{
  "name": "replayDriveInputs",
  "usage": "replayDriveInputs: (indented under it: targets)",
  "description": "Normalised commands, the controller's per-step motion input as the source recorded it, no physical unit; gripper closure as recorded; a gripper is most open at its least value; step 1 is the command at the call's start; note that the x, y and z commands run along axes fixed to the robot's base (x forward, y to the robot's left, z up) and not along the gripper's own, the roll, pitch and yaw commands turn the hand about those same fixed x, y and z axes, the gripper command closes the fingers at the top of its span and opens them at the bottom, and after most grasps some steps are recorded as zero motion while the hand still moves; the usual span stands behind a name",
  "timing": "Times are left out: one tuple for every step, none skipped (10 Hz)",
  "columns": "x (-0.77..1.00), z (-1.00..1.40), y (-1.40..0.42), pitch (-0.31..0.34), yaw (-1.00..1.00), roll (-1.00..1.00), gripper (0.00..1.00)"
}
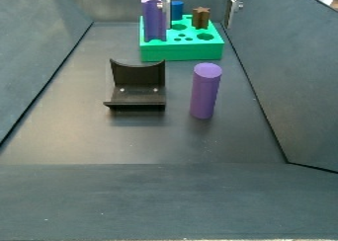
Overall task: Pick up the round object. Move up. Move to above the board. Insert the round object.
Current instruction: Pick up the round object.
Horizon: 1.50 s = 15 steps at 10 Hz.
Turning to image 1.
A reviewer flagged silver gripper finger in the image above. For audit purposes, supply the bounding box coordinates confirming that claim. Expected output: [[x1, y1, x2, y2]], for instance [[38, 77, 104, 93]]
[[225, 0, 239, 29], [161, 0, 170, 29]]

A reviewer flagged purple round cylinder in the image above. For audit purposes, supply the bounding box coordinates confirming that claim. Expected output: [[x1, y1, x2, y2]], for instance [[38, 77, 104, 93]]
[[189, 62, 221, 120]]

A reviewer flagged green shape sorting board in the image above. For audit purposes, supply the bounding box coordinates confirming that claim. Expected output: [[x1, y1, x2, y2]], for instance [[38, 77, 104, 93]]
[[138, 15, 224, 61]]

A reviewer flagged blue short cylinder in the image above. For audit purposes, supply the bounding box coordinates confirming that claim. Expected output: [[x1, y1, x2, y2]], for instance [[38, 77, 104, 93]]
[[169, 1, 182, 21]]

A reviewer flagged purple rectangular notched block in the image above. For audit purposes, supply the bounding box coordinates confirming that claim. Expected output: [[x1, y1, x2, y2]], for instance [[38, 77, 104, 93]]
[[141, 0, 166, 42]]

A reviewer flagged brown star peg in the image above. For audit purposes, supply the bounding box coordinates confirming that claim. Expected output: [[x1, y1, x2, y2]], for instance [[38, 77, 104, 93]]
[[190, 7, 209, 29]]

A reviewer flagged black curved holder bracket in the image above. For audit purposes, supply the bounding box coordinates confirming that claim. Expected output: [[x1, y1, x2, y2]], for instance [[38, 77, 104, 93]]
[[102, 59, 166, 109]]

